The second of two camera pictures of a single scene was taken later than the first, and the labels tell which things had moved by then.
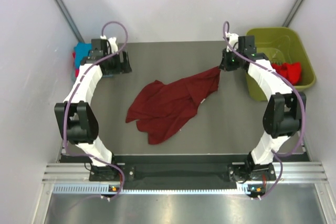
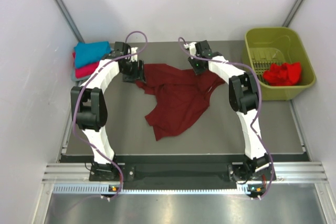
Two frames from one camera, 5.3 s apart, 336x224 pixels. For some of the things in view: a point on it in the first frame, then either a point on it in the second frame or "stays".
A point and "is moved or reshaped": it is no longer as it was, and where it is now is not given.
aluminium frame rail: x=296 y=172 stays
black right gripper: x=224 y=64 → x=191 y=60
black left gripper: x=124 y=68 → x=137 y=74
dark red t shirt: x=161 y=110 is moved or reshaped
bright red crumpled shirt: x=291 y=71 stays
